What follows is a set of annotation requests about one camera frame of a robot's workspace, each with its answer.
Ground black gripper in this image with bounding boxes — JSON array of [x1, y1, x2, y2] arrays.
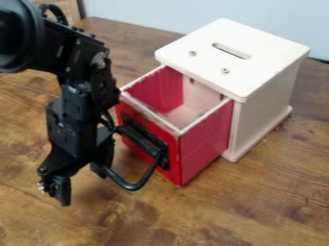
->
[[38, 95, 115, 207]]

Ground black metal drawer handle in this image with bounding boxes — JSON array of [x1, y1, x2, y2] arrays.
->
[[101, 111, 171, 192]]

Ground red drawer front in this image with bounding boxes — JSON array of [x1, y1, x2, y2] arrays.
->
[[115, 65, 234, 186]]

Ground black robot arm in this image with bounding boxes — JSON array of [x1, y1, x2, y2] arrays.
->
[[0, 0, 119, 207]]

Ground white wooden box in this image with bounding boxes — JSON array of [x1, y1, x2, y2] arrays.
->
[[155, 18, 311, 162]]

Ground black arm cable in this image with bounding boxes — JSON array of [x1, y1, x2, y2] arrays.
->
[[38, 3, 70, 27]]

